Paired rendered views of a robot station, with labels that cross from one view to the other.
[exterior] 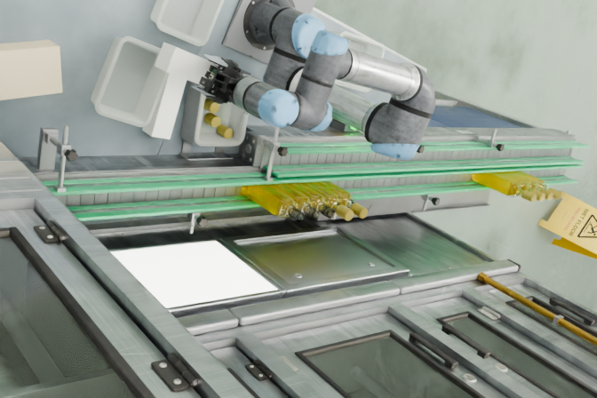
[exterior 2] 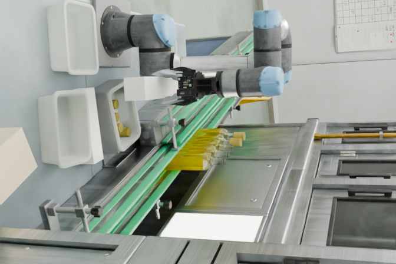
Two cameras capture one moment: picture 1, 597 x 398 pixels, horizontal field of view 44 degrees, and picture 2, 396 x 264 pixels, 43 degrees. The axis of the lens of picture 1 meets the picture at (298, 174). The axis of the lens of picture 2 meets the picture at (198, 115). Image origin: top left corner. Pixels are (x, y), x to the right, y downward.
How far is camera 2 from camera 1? 0.97 m
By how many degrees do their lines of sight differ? 27
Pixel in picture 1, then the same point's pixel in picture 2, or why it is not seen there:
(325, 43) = (271, 18)
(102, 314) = not seen: outside the picture
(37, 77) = (18, 165)
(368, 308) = (308, 192)
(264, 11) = (115, 25)
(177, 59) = (147, 85)
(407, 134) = (287, 63)
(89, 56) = (27, 125)
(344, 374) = (364, 239)
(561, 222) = not seen: hidden behind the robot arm
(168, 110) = (95, 137)
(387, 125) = not seen: hidden behind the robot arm
